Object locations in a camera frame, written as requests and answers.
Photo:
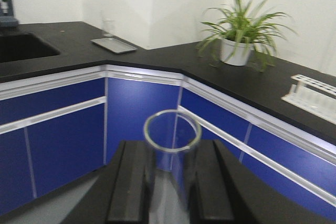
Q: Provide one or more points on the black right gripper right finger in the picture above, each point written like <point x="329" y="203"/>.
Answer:
<point x="225" y="191"/>

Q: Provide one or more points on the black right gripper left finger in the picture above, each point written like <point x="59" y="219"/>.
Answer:
<point x="120" y="193"/>

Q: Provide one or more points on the clear glass test tube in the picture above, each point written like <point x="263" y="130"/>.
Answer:
<point x="172" y="138"/>

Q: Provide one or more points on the metal tray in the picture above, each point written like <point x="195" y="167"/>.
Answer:
<point x="114" y="45"/>

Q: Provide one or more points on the blue lab cabinet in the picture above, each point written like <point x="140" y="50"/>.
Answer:
<point x="59" y="127"/>

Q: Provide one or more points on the white test tube rack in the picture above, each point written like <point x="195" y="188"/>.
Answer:
<point x="313" y="96"/>

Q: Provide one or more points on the white plant pot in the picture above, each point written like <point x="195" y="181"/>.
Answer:
<point x="233" y="53"/>

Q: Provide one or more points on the green spider plant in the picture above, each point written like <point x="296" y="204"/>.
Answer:
<point x="244" y="23"/>

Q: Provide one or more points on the clear glass beaker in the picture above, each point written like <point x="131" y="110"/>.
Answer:
<point x="107" y="25"/>

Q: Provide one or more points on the black sink basin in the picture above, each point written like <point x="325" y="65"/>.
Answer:
<point x="25" y="46"/>

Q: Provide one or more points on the green-top faucet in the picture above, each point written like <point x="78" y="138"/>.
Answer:
<point x="7" y="14"/>

